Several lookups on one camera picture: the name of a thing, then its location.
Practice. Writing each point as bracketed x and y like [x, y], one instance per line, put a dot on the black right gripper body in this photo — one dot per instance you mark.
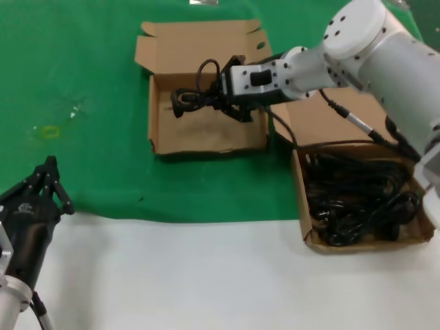
[268, 102]

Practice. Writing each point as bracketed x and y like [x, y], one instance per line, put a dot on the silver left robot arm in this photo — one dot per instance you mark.
[10, 304]

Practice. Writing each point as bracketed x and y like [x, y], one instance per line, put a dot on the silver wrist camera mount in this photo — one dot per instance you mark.
[240, 82]
[4, 252]

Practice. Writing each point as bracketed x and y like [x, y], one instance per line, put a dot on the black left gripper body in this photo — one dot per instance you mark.
[31, 223]

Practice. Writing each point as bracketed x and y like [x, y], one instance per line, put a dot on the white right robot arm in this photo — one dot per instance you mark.
[378, 41]

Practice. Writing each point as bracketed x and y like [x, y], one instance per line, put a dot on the green tablecloth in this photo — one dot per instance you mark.
[86, 68]

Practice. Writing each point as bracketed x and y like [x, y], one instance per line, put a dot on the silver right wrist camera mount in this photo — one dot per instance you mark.
[240, 82]

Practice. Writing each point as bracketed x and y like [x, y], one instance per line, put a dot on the metal table clamp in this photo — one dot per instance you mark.
[203, 2]
[400, 2]

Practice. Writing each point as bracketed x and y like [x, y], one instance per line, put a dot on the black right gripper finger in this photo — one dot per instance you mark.
[235, 60]
[237, 111]

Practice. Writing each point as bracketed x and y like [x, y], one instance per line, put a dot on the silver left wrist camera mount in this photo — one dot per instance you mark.
[4, 252]

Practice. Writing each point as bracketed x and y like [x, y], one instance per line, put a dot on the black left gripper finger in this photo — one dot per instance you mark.
[38, 182]
[60, 196]

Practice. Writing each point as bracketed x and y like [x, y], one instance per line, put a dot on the torn-rim open cardboard box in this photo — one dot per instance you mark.
[206, 137]

